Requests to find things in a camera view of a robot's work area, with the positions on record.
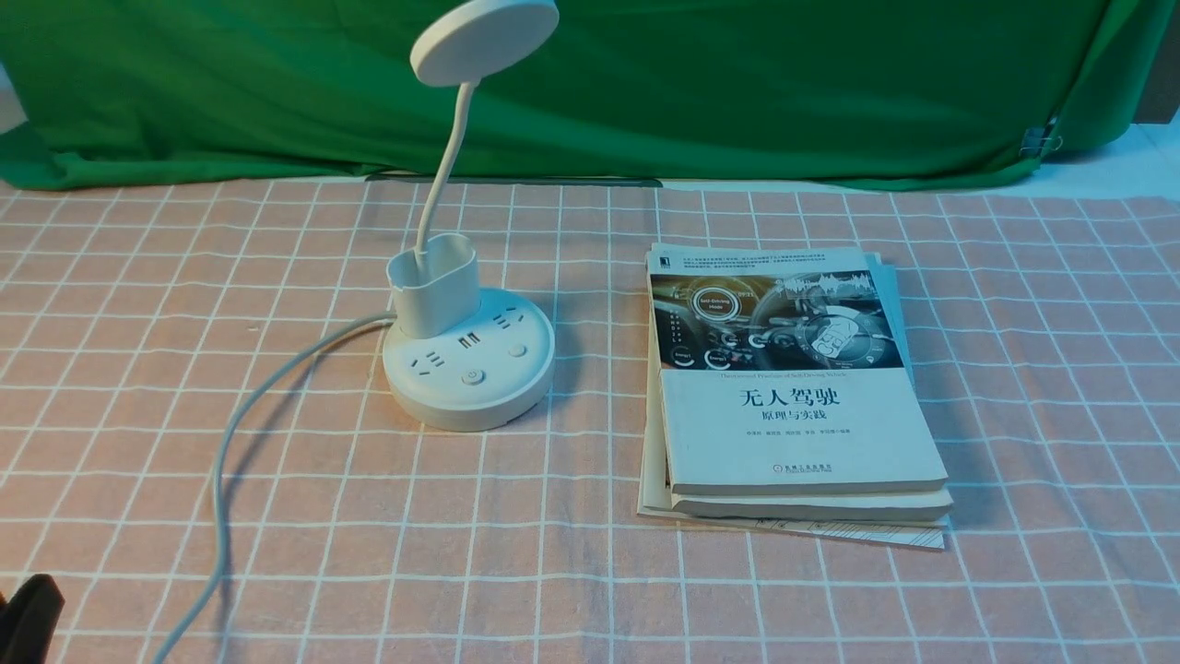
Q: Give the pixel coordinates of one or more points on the top book with white cover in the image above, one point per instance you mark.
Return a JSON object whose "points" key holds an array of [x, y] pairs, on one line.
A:
{"points": [[793, 415]]}

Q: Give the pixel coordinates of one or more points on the bottom thin booklet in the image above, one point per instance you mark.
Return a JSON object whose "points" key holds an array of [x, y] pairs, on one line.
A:
{"points": [[656, 480]]}

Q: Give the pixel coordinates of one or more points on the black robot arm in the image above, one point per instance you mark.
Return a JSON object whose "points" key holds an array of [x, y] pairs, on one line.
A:
{"points": [[29, 619]]}

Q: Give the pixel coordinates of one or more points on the pink checkered tablecloth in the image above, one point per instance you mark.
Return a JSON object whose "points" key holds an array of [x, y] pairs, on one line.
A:
{"points": [[1044, 338]]}

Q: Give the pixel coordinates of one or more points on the white desk lamp with socket base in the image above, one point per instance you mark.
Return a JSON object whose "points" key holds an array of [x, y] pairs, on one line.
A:
{"points": [[459, 357]]}

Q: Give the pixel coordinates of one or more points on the green backdrop cloth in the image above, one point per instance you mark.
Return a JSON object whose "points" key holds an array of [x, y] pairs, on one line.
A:
{"points": [[900, 96]]}

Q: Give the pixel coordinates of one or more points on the metal binder clip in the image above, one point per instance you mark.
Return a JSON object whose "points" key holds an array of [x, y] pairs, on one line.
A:
{"points": [[1040, 141]]}

